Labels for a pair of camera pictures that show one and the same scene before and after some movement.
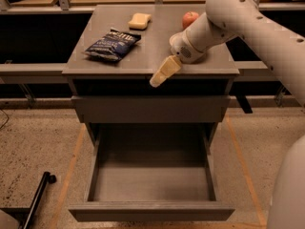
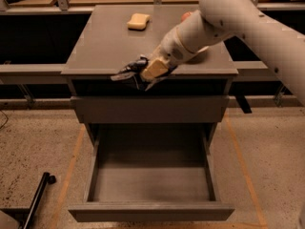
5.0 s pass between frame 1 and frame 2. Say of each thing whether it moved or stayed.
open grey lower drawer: stayed
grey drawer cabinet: stayed
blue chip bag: moved
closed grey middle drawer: stayed
